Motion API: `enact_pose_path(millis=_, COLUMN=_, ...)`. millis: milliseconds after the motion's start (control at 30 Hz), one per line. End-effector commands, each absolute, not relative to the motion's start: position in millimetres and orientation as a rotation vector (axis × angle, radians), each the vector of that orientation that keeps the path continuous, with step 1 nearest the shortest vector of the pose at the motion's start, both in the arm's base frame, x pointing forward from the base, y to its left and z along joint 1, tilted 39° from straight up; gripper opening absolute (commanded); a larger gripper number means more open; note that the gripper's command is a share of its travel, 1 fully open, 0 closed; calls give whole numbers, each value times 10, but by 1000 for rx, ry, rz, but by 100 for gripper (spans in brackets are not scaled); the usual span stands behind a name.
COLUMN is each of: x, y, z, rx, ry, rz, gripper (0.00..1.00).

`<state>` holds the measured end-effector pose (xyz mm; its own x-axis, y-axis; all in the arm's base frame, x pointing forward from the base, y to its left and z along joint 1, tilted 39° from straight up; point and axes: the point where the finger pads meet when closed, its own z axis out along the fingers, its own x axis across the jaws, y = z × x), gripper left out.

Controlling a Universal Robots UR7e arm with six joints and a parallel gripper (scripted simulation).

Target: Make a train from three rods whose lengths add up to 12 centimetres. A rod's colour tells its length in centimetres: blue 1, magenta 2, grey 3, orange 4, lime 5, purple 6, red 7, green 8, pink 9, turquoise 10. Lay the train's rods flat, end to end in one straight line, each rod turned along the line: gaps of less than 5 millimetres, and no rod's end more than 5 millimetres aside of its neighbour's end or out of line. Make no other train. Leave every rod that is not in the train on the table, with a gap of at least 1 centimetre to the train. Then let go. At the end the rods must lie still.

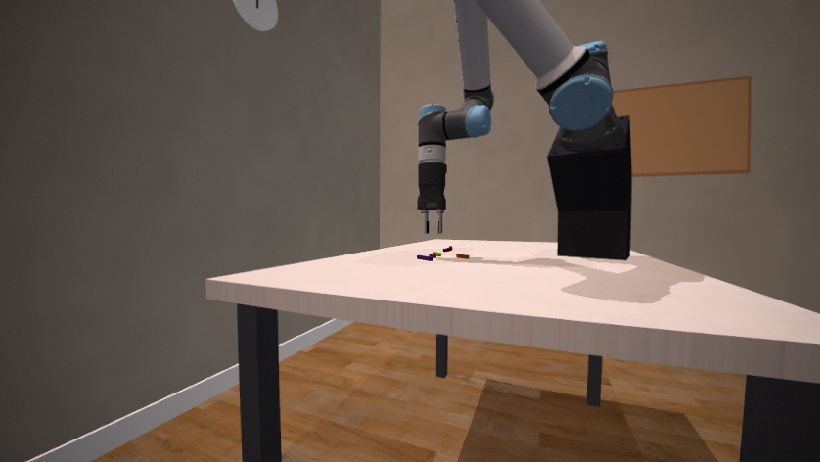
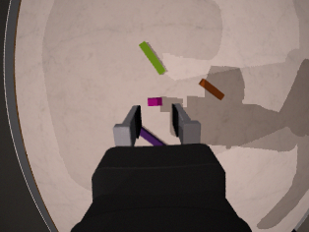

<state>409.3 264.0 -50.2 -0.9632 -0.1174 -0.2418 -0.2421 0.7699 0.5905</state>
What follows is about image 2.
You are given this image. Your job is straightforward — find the lime green rod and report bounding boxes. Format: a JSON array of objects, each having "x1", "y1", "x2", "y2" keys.
[{"x1": 139, "y1": 41, "x2": 165, "y2": 75}]

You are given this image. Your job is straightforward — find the orange rod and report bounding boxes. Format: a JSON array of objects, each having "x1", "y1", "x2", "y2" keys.
[{"x1": 199, "y1": 79, "x2": 224, "y2": 100}]

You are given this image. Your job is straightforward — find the small magenta block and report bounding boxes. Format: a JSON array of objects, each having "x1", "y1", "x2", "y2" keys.
[{"x1": 148, "y1": 97, "x2": 162, "y2": 106}]

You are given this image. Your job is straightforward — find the purple rod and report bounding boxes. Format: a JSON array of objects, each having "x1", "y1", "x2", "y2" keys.
[{"x1": 140, "y1": 127, "x2": 165, "y2": 145}]

